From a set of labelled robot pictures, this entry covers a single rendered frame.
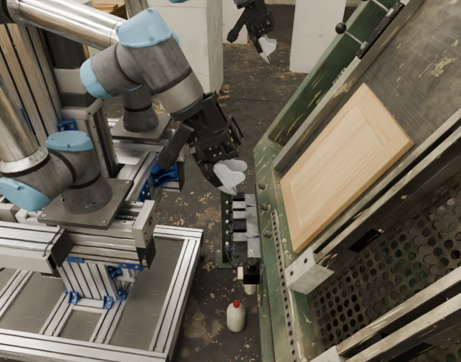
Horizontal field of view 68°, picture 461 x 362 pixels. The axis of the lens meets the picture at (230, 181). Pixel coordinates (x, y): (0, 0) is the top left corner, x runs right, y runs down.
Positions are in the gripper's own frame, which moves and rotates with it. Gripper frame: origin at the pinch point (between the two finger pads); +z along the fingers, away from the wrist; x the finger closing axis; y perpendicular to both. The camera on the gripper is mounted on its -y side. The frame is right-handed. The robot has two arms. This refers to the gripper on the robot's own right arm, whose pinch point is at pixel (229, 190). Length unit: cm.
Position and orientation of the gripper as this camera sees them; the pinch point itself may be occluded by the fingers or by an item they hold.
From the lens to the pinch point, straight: 70.2
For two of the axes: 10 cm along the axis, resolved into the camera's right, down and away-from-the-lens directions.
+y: 8.8, -2.8, -3.9
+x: 1.5, -6.1, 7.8
